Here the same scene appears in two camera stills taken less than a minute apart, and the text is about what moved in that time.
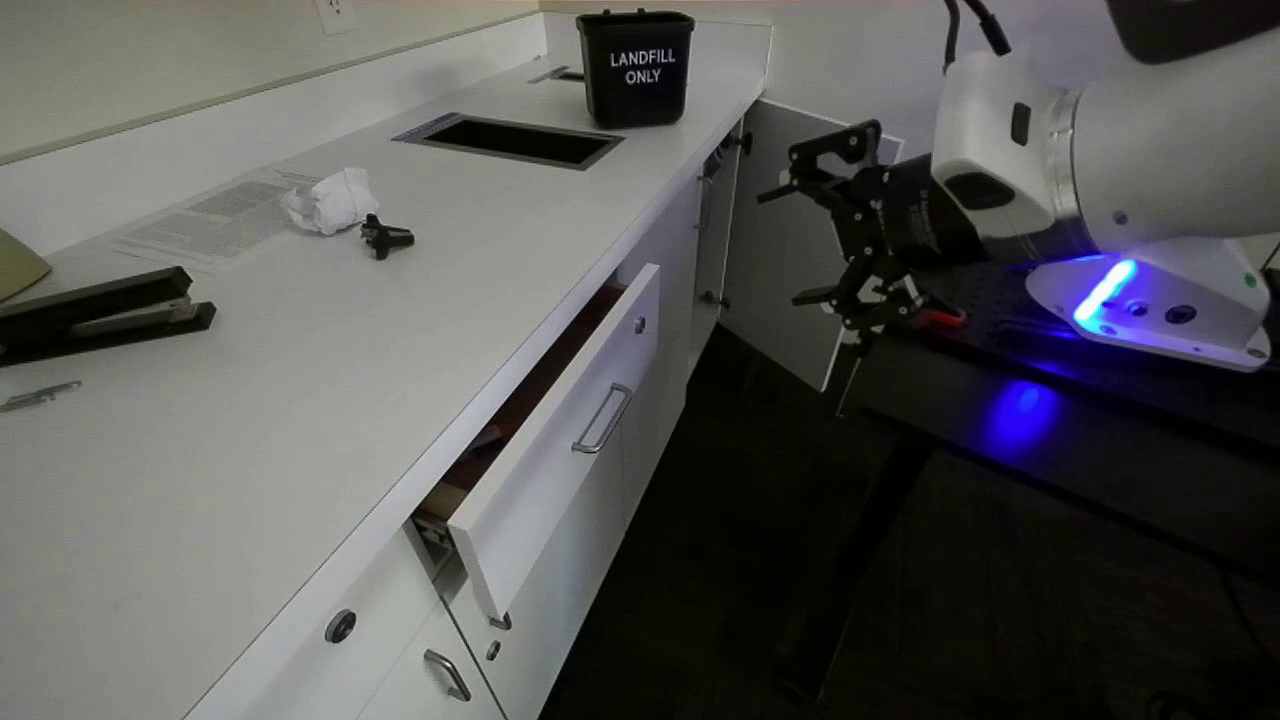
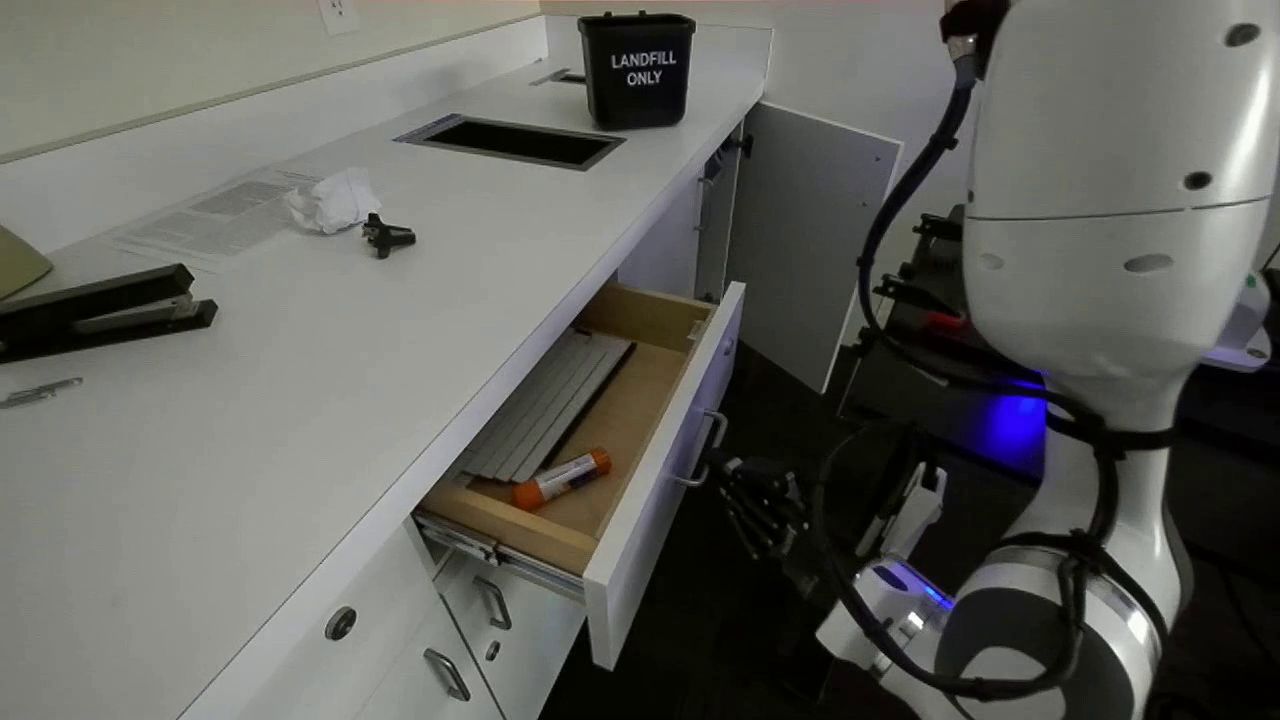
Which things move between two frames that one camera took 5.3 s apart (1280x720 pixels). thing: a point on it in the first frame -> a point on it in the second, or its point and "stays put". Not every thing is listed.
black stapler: [102, 313] stays put
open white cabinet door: [783, 250] stays put
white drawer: [554, 450] -> [601, 512]
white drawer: [536, 634] stays put
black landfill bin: [639, 65] stays put
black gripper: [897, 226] -> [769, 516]
